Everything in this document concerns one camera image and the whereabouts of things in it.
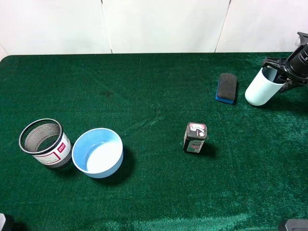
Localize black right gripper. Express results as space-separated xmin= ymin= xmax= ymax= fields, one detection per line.
xmin=262 ymin=32 xmax=308 ymax=93

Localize pale blue cup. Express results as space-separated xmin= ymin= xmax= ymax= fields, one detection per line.
xmin=245 ymin=67 xmax=284 ymax=106

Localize blue whiteboard eraser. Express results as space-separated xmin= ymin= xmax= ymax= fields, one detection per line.
xmin=215 ymin=73 xmax=237 ymax=104

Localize green felt table cloth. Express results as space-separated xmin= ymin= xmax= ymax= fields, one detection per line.
xmin=0 ymin=53 xmax=308 ymax=231

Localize black rectangular tin box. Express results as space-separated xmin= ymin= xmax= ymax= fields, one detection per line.
xmin=183 ymin=122 xmax=208 ymax=153

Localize light blue bowl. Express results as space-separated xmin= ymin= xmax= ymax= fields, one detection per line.
xmin=72 ymin=128 xmax=123 ymax=179

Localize black mesh pen holder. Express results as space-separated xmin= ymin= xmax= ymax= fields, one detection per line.
xmin=19 ymin=118 xmax=72 ymax=169

